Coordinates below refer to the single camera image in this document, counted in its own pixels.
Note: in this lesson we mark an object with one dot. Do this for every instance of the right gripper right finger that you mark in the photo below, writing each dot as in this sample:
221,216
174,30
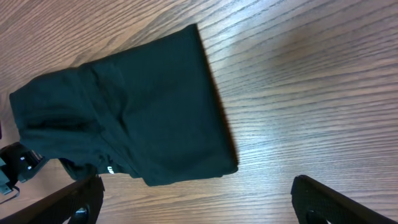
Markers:
314,202

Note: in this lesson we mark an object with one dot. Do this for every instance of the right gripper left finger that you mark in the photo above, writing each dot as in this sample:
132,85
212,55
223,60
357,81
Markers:
77,203

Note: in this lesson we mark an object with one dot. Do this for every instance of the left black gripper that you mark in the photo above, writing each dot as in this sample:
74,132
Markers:
18,164

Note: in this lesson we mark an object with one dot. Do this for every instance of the black polo shirt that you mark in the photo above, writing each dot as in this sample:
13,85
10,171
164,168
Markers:
152,112

